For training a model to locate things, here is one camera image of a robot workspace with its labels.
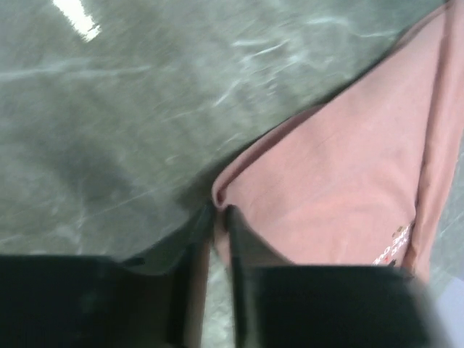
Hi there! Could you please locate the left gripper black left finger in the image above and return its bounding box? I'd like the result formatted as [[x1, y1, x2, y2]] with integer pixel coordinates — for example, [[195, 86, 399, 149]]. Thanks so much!
[[1, 204, 214, 347]]

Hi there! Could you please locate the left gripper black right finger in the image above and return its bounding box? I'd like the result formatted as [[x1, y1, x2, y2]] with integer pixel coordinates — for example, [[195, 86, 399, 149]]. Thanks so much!
[[225, 206, 441, 347]]

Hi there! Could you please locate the pink printed t shirt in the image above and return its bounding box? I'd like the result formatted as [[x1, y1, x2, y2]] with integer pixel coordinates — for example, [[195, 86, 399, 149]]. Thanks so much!
[[212, 1, 463, 281]]

